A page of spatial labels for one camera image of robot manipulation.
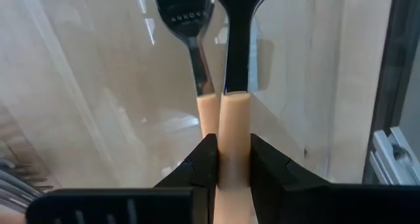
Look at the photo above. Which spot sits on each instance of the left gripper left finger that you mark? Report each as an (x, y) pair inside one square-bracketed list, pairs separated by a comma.
[(131, 207)]

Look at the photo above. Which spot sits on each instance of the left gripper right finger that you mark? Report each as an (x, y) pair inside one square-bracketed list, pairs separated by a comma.
[(328, 207)]

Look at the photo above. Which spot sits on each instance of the clear plastic bin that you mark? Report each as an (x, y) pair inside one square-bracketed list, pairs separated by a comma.
[(98, 86)]

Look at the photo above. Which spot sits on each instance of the silver aluminium bracket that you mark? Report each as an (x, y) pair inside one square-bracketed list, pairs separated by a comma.
[(390, 151)]

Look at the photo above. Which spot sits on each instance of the black aluminium table frame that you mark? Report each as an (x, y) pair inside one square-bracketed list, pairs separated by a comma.
[(393, 53)]

